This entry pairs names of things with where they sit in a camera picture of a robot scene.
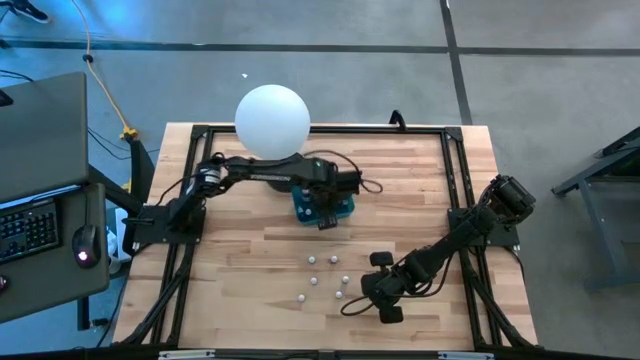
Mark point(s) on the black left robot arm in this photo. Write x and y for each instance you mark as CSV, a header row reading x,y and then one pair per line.
x,y
260,172

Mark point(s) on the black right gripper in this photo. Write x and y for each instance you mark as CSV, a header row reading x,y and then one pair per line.
x,y
382,285

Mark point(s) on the grey desk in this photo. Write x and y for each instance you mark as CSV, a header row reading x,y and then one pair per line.
x,y
50,290

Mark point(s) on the black aluminium table frame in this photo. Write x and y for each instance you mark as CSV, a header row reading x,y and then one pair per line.
x,y
400,129

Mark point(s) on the black backlit keyboard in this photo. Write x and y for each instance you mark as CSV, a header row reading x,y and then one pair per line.
x,y
30,230

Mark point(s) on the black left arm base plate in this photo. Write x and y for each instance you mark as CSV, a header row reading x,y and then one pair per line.
x,y
150,227

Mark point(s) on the grey metal cart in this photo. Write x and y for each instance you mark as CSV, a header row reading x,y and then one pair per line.
x,y
600,235

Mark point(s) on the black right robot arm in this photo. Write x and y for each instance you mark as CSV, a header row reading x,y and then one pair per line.
x,y
450,240

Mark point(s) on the black stand leg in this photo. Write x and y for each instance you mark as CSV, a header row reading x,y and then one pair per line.
x,y
142,165

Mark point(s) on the teal plastic box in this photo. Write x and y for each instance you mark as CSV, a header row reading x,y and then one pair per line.
x,y
298,216

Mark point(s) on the silver metal bracket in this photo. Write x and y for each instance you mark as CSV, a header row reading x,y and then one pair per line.
x,y
185,354
465,355

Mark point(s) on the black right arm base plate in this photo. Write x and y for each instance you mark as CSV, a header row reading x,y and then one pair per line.
x,y
505,236

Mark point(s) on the black hook clamp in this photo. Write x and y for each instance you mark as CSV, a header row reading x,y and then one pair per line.
x,y
397,119

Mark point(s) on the dark shoe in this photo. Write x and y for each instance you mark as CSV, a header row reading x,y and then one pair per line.
x,y
30,9

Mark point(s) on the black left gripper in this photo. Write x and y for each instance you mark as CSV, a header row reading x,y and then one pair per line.
x,y
335,192

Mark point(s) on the black computer mouse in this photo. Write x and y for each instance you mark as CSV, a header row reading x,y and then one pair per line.
x,y
86,245

